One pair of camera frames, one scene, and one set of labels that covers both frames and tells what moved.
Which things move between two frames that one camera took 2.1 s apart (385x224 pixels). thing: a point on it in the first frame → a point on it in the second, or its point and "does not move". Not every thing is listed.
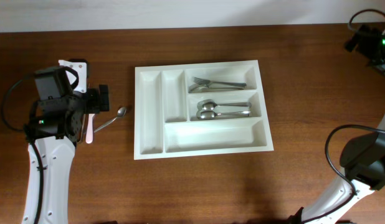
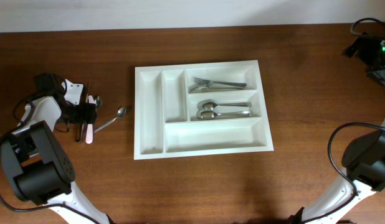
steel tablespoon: x=209 y=104 does not move
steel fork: x=205 y=82 does not move
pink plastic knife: x=89 y=134 does not move
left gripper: x=95 y=106 → x=85 y=116
